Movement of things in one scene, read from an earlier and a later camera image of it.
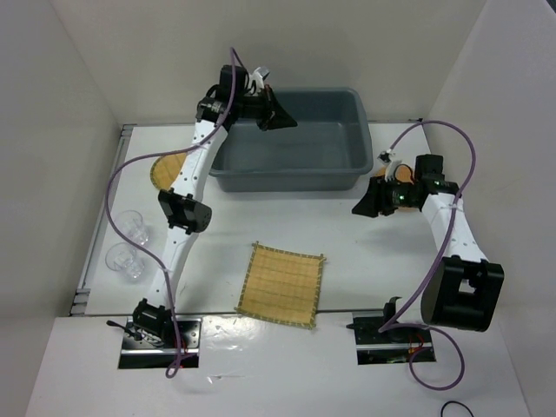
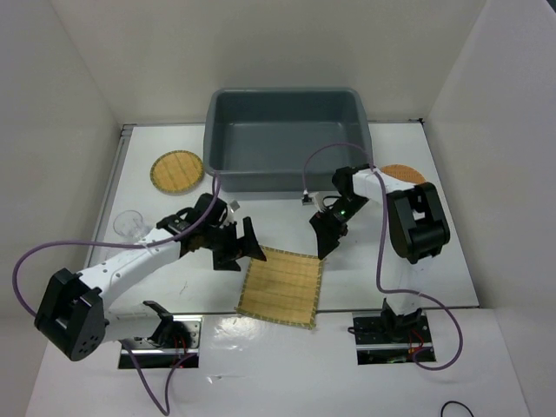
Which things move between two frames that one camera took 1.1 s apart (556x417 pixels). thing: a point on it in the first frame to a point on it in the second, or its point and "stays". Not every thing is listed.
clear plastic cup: [131, 223] stays
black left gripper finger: [267, 123] to [226, 261]
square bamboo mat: [281, 286] stays
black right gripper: [375, 199] to [327, 232]
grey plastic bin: [326, 151] stays
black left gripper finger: [277, 116] to [252, 246]
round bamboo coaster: [164, 170] stays
